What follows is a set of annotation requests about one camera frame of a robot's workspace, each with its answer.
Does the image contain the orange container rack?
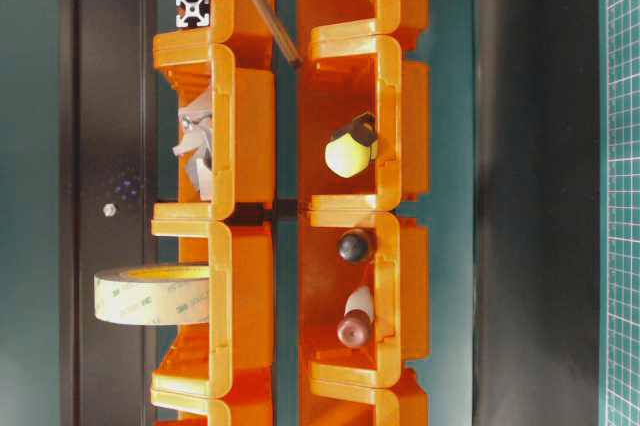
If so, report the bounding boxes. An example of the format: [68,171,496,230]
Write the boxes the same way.
[151,0,430,425]

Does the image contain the grey metal brackets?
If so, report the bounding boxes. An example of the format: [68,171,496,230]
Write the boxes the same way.
[173,87,213,201]

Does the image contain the roll of double-sided tape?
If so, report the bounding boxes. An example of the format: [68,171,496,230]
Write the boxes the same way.
[94,264,210,326]

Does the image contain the silver hex nut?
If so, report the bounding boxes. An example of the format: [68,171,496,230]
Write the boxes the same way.
[103,203,117,217]

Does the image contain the black table mat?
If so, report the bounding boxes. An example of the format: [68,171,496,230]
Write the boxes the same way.
[472,0,601,425]

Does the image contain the green cutting mat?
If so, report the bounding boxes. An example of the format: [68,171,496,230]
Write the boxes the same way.
[604,0,639,425]

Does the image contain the black round knob handle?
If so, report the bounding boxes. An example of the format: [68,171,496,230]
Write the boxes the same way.
[338,228,376,263]

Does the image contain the brown white handled tool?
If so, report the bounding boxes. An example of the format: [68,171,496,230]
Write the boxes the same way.
[337,286,375,349]

